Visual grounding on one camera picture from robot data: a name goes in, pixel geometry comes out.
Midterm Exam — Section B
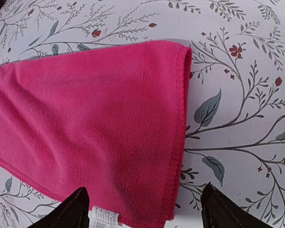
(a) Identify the floral tablecloth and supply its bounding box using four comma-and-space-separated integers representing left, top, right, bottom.
0, 0, 285, 228

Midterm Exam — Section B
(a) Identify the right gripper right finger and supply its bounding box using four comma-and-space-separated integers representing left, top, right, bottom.
200, 183, 271, 228

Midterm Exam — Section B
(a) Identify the pink towel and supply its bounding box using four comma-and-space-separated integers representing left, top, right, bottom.
0, 41, 192, 228

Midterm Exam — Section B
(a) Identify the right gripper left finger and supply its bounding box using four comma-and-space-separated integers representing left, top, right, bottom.
29, 187, 90, 228

